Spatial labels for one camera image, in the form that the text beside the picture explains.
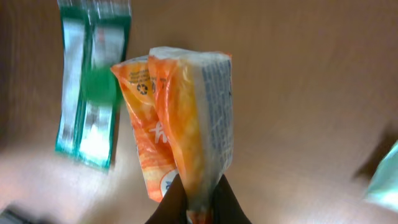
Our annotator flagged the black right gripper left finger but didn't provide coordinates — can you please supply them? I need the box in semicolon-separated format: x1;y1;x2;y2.
146;174;187;224

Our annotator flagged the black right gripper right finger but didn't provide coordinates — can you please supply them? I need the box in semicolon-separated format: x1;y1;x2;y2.
211;175;251;224

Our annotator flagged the small orange juice carton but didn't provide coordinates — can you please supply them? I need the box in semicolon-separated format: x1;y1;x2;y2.
111;47;234;223

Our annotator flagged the teal wet wipes pack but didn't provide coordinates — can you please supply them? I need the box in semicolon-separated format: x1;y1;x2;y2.
365;142;397;212

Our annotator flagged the green 3M cloth package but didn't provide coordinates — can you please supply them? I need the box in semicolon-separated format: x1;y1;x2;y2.
55;1;132;170

